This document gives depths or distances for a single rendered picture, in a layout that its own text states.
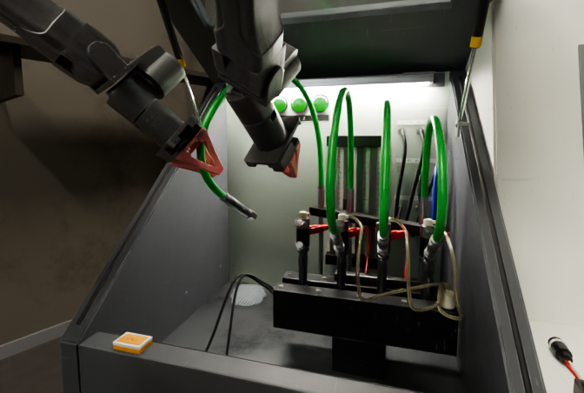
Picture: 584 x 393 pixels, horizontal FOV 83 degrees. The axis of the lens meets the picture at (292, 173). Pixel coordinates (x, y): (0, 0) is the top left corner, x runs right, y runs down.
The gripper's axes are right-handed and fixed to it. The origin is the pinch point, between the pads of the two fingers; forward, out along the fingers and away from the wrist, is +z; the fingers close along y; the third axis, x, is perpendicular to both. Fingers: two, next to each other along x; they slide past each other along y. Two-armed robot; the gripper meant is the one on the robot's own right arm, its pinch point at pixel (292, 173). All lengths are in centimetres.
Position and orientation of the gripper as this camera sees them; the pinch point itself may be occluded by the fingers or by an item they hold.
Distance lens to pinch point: 60.4
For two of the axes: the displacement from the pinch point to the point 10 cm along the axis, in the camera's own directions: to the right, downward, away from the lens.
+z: 3.6, 6.3, 6.9
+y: 3.6, -7.7, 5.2
